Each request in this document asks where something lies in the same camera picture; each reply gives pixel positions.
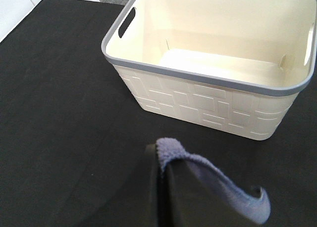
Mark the cream plastic basket grey rim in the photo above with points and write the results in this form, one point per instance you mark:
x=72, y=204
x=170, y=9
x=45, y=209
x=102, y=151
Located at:
x=231, y=65

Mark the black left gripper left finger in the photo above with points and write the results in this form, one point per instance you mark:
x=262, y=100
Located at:
x=135, y=204

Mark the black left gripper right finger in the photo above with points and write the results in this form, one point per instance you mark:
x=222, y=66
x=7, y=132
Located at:
x=192, y=205

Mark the black table cloth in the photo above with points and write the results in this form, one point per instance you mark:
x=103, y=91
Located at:
x=71, y=132

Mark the dark blue grey towel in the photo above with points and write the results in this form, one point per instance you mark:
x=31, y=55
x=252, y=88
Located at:
x=256, y=209

